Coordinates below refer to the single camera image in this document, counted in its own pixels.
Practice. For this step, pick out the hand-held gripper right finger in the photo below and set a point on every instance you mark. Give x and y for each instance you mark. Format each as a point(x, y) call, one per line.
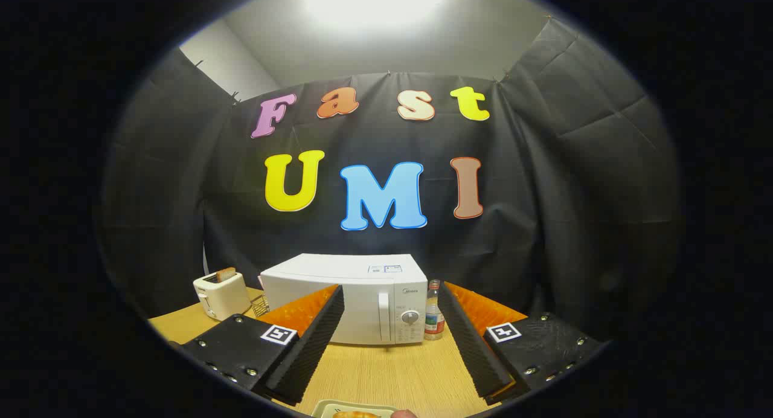
point(477, 351)

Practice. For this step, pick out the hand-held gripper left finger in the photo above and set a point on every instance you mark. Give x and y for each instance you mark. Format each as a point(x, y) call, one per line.
point(314, 345)

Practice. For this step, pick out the golden bread bun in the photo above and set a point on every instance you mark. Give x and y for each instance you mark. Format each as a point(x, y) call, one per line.
point(356, 415)

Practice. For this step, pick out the white microwave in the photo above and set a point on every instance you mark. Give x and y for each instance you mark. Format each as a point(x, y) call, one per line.
point(362, 273)

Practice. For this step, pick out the clear plastic water bottle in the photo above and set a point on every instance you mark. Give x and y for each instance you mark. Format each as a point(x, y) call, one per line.
point(433, 321)

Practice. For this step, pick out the cream plate with cherry print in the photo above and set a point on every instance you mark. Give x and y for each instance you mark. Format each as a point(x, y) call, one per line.
point(323, 409)

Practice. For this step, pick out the white toaster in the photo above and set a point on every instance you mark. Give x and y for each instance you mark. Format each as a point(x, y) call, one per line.
point(220, 300)

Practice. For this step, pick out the brown toast slice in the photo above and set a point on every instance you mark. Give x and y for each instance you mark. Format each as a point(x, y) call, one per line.
point(226, 273)

